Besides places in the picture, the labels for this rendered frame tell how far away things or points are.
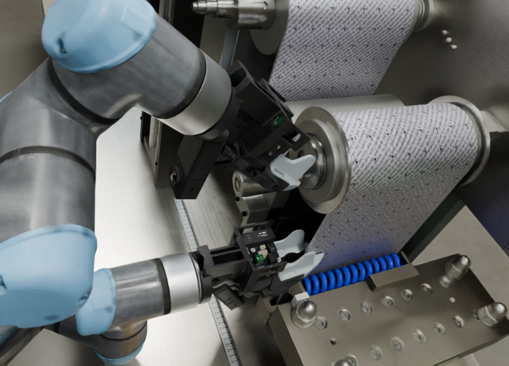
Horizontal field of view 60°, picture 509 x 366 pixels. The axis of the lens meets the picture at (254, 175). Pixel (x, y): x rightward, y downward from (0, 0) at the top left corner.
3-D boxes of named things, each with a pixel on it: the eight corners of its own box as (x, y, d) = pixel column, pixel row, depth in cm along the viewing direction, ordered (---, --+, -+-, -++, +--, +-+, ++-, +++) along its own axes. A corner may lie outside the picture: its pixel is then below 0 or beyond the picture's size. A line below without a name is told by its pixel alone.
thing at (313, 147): (322, 148, 55) (313, 199, 58) (335, 146, 56) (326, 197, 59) (292, 126, 61) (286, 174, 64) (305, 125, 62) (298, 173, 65)
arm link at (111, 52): (29, 14, 35) (99, -59, 32) (132, 81, 44) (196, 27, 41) (30, 82, 31) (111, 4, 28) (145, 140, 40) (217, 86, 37)
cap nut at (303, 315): (286, 310, 69) (295, 296, 66) (307, 304, 70) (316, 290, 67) (296, 332, 67) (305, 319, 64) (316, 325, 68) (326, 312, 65)
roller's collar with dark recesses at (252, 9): (220, 15, 70) (227, -24, 66) (254, 16, 73) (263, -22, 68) (233, 37, 67) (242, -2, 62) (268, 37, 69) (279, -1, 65)
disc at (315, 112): (279, 160, 70) (308, 83, 60) (282, 160, 70) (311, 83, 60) (323, 235, 61) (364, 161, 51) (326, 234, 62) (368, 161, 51)
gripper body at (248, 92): (315, 143, 49) (257, 94, 40) (257, 188, 52) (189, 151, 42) (287, 99, 54) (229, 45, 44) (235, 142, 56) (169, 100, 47)
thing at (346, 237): (289, 278, 74) (327, 212, 61) (397, 249, 83) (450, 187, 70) (290, 280, 74) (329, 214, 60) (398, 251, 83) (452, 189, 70)
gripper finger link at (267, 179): (295, 193, 54) (254, 166, 47) (285, 201, 54) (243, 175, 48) (280, 166, 57) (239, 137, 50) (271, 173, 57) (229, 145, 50)
